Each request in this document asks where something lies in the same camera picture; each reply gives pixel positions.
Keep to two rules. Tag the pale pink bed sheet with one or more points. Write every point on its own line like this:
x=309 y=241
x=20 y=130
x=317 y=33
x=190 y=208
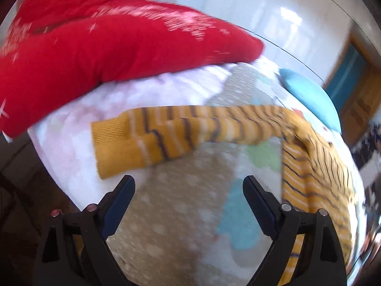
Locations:
x=98 y=107

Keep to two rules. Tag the heart-patterned quilted blanket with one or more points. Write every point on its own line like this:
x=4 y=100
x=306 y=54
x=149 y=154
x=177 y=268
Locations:
x=184 y=208

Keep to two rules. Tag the red star-print pillow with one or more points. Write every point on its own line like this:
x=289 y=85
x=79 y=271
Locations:
x=98 y=50

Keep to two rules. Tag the white wardrobe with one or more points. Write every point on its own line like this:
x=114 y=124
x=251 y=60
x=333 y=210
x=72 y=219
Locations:
x=268 y=15

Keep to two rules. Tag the light blue pillow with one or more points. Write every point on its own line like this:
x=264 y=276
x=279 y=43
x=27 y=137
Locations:
x=312 y=95

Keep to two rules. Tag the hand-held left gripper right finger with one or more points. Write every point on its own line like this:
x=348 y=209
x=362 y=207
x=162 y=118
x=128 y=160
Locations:
x=258 y=199

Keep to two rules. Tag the brown wooden door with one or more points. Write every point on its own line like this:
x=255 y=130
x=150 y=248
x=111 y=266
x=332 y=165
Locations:
x=358 y=110

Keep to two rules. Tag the teal door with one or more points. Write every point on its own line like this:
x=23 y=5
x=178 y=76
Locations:
x=345 y=71

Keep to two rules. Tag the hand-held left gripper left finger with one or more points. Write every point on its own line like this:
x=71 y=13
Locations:
x=120 y=198

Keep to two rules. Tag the yellow striped small garment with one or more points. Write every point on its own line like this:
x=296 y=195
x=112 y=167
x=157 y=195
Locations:
x=190 y=131

